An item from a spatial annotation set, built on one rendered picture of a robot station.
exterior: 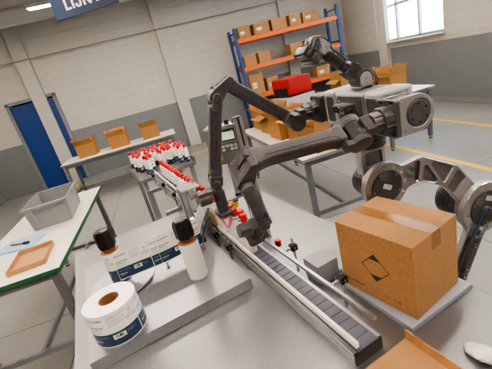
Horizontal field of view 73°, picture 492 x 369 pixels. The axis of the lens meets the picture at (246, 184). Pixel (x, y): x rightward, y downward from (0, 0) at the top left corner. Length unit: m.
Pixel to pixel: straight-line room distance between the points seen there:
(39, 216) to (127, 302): 2.19
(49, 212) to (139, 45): 6.34
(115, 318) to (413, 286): 1.01
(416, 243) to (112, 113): 8.53
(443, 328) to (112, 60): 8.67
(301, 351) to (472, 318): 0.54
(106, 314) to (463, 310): 1.20
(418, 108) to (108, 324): 1.28
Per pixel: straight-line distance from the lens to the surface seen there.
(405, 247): 1.10
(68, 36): 9.31
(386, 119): 1.13
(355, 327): 1.19
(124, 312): 1.38
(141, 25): 9.18
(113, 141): 7.07
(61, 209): 3.40
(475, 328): 1.29
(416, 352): 1.19
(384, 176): 1.43
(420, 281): 1.19
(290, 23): 9.08
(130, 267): 1.72
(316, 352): 1.20
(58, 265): 2.57
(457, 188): 1.71
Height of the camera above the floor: 1.73
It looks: 20 degrees down
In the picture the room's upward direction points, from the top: 15 degrees counter-clockwise
